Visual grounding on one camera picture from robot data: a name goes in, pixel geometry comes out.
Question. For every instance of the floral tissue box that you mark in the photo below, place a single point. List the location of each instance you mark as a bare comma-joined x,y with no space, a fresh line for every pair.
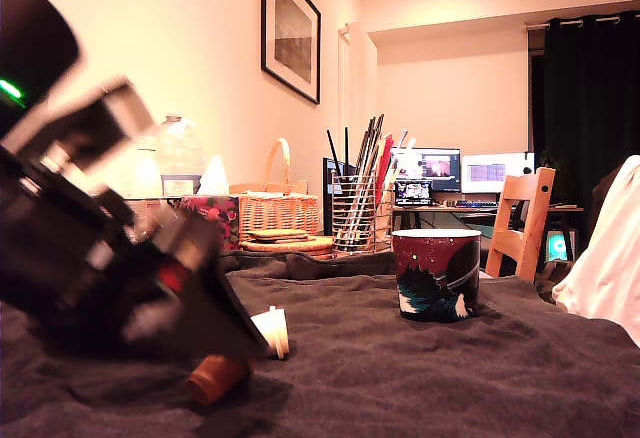
227,218

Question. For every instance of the cream wooden spatula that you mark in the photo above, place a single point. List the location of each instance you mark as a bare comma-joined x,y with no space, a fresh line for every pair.
381,158

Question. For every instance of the dark grey knitted cloth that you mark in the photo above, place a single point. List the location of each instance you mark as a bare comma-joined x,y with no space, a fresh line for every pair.
450,383

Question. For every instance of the dark long chopstick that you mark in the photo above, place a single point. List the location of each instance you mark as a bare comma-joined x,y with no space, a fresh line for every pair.
367,140
378,125

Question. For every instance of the wooden chair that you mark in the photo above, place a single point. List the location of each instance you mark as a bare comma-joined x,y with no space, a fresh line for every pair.
525,188

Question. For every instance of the square cork coaster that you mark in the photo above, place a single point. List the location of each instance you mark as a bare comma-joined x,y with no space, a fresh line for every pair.
275,232
280,240

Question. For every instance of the black computer monitor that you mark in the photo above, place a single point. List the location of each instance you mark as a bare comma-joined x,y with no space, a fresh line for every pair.
327,198

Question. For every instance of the computer case with lit fan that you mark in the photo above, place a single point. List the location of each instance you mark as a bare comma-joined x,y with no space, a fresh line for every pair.
557,247

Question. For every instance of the round cork trivet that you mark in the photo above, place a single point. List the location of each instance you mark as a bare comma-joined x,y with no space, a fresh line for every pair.
320,244
320,255

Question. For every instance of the wooden desk with black legs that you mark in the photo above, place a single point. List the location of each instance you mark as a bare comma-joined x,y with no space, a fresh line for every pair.
450,209

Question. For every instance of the white cloth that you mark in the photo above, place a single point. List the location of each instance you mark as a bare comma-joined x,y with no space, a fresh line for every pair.
610,258

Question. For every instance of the dark curtain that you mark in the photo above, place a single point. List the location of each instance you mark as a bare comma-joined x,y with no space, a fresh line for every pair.
590,108

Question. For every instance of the white coffee capsule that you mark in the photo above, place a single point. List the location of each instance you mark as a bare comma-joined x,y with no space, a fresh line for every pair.
275,330

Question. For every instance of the white plastic bottle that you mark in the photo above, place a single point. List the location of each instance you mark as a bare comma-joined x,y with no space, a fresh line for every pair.
145,178

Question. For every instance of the backlit keyboard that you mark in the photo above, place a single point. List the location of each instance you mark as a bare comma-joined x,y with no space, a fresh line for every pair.
475,204

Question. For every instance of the dark red printed mug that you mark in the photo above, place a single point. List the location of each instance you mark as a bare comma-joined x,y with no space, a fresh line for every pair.
435,278

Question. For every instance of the white curtain rod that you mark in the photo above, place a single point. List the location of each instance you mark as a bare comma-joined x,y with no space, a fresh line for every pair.
607,19

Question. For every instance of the red kitchen utensil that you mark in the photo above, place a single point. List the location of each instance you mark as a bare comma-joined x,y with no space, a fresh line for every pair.
389,150

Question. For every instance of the white paper tissue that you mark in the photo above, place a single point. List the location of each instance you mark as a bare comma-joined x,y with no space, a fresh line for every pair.
214,178

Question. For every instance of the black framed wall picture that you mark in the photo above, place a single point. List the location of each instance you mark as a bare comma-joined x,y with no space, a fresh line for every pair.
292,33

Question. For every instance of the small tablet screen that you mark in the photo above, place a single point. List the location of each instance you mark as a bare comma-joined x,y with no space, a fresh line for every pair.
414,193

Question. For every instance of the large clear water bottle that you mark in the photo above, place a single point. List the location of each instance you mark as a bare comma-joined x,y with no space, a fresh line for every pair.
182,148

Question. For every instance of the thin black stick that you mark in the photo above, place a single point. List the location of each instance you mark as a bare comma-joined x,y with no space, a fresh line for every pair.
346,150
334,153

